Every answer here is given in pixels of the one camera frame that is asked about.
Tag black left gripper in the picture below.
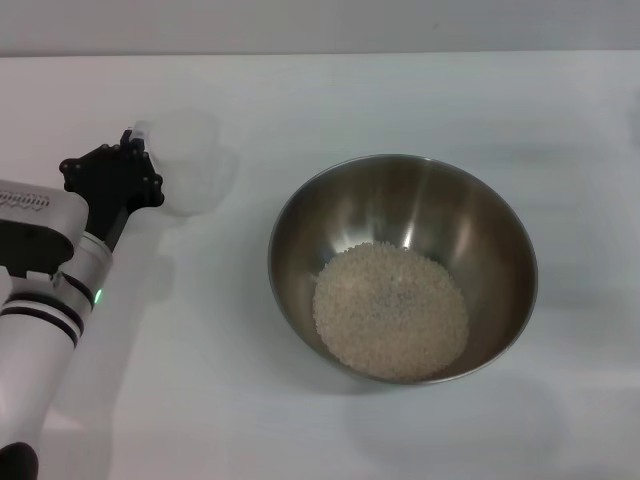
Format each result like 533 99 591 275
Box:
59 128 166 250

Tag clear plastic measuring cup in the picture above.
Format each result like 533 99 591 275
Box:
133 110 240 218

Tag stainless steel bowl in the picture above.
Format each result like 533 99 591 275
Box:
267 153 540 397

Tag white rice grains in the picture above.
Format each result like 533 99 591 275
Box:
312 241 470 384

